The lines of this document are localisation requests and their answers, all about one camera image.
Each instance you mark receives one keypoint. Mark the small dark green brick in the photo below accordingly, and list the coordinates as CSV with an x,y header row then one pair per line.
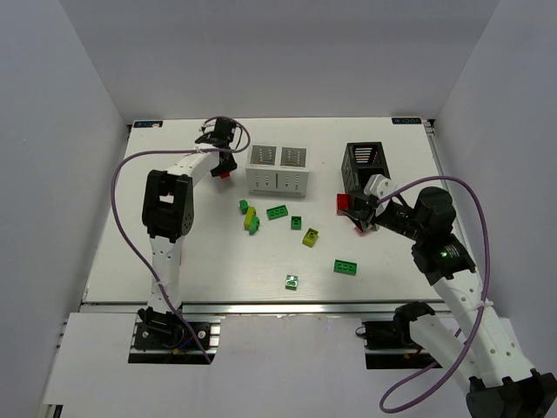
x,y
244,206

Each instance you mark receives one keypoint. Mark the green 2x3 brick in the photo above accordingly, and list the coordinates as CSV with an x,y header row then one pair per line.
x,y
345,267
277,212

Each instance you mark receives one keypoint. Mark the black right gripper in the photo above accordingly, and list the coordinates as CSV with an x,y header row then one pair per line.
x,y
363,208

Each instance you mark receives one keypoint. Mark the green 2x2 brick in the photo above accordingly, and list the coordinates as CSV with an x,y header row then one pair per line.
x,y
296,222

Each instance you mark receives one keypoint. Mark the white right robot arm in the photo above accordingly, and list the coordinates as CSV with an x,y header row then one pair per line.
x,y
486,362

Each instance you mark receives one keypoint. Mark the dark logo sticker left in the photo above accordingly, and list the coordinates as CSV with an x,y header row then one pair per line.
x,y
147,124

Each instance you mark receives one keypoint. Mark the aluminium table rail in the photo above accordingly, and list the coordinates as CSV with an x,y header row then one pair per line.
x,y
221,309

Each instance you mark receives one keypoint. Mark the green 2x3 brick front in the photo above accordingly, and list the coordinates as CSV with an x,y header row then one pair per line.
x,y
345,267

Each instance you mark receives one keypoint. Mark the lime long brick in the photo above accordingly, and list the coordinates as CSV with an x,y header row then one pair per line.
x,y
250,213

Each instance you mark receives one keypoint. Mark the black slotted two-bin container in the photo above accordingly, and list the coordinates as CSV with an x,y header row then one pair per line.
x,y
361,161

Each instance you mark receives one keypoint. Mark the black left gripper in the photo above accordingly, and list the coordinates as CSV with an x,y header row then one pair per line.
x,y
226,164

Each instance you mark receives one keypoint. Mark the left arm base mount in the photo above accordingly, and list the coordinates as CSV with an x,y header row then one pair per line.
x,y
162,338

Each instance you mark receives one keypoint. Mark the lime sloped brick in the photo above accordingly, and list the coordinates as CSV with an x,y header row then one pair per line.
x,y
310,237

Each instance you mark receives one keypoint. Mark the dark logo sticker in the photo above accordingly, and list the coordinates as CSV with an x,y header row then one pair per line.
x,y
406,121
147,124

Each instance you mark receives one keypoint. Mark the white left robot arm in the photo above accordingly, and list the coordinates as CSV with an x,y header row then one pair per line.
x,y
168,214

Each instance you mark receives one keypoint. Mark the dark logo sticker right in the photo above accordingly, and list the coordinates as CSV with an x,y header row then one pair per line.
x,y
406,121

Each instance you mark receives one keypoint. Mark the light green printed brick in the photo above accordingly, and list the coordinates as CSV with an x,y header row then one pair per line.
x,y
291,282

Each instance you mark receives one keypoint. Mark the white slotted two-bin container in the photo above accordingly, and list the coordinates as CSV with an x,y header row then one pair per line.
x,y
277,170

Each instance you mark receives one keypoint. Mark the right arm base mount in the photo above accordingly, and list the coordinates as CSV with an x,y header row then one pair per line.
x,y
385,350

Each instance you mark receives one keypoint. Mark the green curved brick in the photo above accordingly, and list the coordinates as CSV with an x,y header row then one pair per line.
x,y
254,225

